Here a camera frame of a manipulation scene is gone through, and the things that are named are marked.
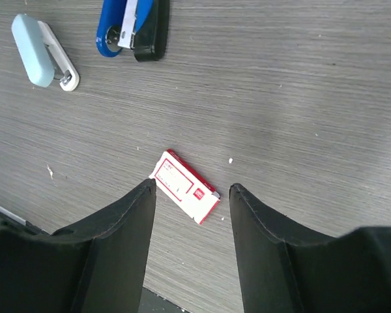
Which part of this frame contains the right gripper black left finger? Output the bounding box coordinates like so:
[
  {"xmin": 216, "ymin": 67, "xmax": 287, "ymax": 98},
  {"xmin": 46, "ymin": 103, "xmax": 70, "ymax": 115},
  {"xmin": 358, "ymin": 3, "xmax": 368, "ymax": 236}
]
[{"xmin": 0, "ymin": 179, "xmax": 156, "ymax": 312}]

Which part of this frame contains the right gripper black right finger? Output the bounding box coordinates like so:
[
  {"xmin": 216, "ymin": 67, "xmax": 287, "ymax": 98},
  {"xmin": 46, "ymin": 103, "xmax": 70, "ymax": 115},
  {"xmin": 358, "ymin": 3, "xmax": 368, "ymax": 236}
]
[{"xmin": 229, "ymin": 183, "xmax": 391, "ymax": 312}]

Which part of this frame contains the dark blue stapler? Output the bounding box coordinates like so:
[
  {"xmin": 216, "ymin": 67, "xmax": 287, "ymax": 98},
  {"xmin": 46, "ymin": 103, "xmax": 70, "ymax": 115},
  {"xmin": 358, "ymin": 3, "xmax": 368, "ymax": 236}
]
[{"xmin": 96, "ymin": 0, "xmax": 170, "ymax": 62}]

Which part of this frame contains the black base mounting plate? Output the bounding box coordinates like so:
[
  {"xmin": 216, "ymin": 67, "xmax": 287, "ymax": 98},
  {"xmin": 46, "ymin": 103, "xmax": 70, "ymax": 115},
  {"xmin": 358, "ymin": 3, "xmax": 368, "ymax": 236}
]
[{"xmin": 0, "ymin": 206, "xmax": 188, "ymax": 313}]

